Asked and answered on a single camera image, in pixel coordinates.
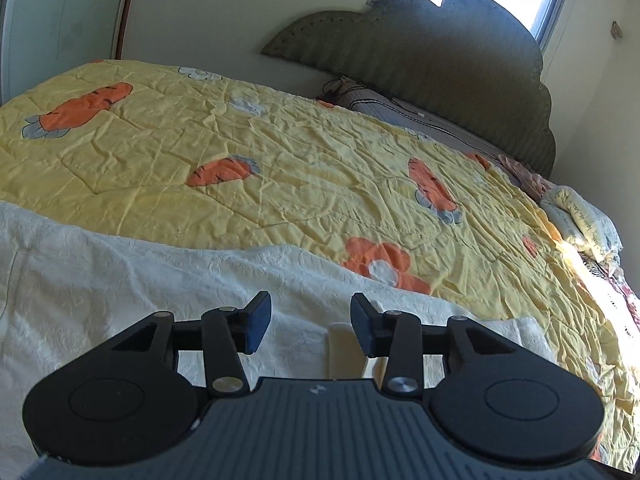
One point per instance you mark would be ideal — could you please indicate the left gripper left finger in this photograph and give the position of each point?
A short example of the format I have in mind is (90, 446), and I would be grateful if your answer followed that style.
(228, 332)

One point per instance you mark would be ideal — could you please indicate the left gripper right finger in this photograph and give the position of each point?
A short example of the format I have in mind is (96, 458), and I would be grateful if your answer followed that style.
(394, 335)

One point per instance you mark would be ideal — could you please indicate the white textured pants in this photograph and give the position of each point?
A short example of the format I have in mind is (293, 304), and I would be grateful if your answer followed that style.
(64, 290)

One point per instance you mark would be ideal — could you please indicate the yellow carrot print quilt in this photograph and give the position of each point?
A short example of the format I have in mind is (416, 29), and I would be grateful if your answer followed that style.
(188, 158)

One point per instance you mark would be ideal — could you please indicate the folded floral blanket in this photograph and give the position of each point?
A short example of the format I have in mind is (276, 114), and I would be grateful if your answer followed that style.
(581, 225)

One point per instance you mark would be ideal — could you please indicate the grey striped pillow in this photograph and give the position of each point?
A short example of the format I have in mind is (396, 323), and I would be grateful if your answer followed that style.
(358, 98)

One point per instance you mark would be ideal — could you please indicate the green upholstered headboard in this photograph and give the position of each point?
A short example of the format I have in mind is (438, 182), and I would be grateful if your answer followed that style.
(467, 61)

